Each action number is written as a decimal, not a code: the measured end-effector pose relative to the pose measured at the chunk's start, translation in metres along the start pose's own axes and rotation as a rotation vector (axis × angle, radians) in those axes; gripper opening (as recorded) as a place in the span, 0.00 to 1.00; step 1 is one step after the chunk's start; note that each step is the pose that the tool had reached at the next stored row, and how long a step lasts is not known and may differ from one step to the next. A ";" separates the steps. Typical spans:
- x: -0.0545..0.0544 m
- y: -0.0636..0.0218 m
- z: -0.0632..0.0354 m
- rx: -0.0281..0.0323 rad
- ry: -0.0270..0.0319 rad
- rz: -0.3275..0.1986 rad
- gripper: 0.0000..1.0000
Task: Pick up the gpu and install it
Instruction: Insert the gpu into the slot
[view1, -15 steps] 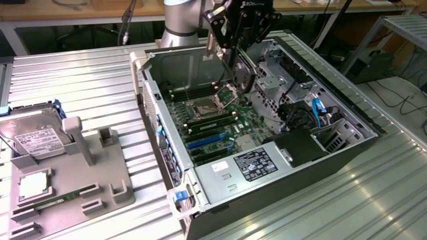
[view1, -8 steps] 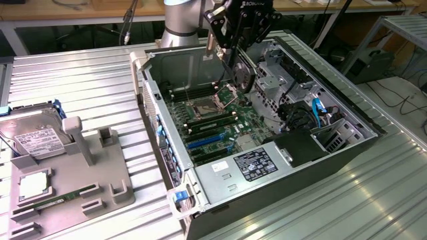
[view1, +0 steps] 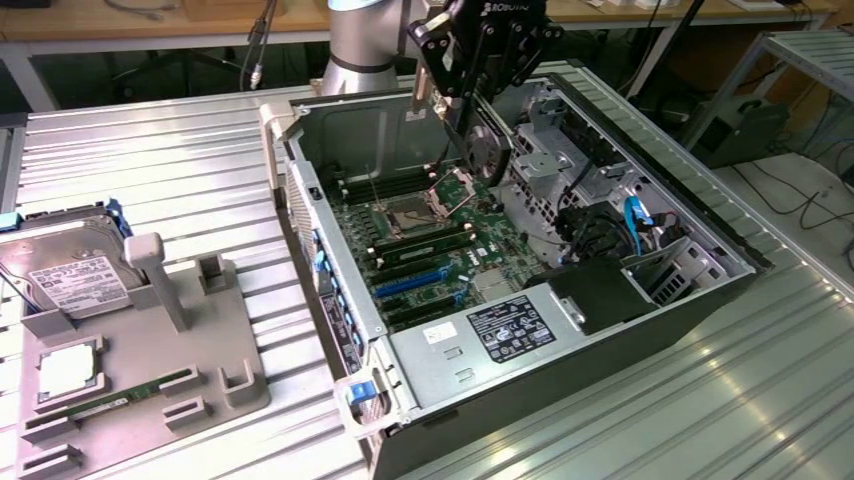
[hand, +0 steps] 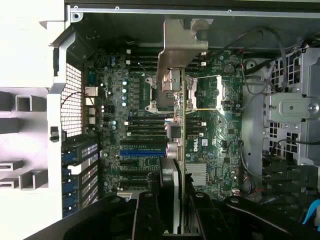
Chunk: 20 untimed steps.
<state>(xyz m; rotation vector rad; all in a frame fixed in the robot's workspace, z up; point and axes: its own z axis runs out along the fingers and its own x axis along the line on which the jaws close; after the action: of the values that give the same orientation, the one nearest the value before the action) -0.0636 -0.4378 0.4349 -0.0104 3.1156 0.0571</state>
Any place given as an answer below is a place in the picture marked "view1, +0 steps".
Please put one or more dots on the metal slat shelf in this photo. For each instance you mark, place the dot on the metal slat shelf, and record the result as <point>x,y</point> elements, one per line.
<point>814,55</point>

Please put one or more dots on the green motherboard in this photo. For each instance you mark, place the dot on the green motherboard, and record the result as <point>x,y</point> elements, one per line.
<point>494,240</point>

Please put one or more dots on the blue expansion slot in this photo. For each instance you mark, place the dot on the blue expansion slot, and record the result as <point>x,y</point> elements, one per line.
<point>410,284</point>

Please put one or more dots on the thin locking lever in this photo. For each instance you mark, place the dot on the thin locking lever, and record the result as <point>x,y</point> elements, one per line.
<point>375,187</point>

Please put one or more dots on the grey parts rack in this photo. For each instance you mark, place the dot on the grey parts rack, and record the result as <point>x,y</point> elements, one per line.
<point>134,360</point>

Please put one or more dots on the wooden desk with white frame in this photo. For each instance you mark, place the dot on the wooden desk with white frame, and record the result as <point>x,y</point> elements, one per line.
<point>101,27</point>

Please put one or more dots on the CPU socket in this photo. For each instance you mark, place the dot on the CPU socket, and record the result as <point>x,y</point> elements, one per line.
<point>409,217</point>

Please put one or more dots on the silver CPU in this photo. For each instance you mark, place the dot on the silver CPU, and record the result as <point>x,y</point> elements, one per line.
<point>67,372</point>

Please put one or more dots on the metal socket cover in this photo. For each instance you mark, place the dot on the metal socket cover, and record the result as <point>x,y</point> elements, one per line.
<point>454,192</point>

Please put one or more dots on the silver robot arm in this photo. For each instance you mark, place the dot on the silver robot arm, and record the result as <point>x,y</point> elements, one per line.
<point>363,45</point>

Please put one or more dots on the black open PC case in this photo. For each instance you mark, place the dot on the black open PC case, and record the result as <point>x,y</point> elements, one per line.
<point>534,425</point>

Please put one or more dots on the silver drive cage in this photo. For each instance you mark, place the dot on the silver drive cage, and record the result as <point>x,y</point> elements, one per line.
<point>541,165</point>

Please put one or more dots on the black office chair base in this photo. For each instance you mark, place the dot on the black office chair base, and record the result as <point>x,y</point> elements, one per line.
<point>201,62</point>

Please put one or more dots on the hard disk with blue bracket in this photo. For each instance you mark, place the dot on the hard disk with blue bracket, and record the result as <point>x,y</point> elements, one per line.
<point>61,270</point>

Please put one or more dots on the silver disk bay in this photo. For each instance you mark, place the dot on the silver disk bay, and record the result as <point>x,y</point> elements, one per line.
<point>674,280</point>

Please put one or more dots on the black RAM slot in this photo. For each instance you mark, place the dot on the black RAM slot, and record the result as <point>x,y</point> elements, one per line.
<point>383,181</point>
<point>390,192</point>

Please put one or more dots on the silver power supply unit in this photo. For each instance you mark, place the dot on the silver power supply unit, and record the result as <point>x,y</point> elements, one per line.
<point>454,365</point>

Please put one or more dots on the loose green RAM stick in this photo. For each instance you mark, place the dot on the loose green RAM stick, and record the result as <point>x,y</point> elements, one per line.
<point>114,402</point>

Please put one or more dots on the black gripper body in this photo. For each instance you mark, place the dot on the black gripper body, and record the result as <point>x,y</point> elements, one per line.
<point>497,15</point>

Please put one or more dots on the black air shroud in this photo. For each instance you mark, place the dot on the black air shroud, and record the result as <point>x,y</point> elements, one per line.
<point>594,295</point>

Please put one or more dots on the black graphics card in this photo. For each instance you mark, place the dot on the black graphics card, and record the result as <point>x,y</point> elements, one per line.
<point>490,155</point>

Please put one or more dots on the black expansion slot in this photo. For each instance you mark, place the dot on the black expansion slot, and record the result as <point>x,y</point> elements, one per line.
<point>427,310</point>

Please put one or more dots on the blue case latch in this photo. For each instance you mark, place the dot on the blue case latch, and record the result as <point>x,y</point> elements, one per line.
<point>357,392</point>

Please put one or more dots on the black box device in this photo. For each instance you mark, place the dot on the black box device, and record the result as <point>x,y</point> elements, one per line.
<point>748,135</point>

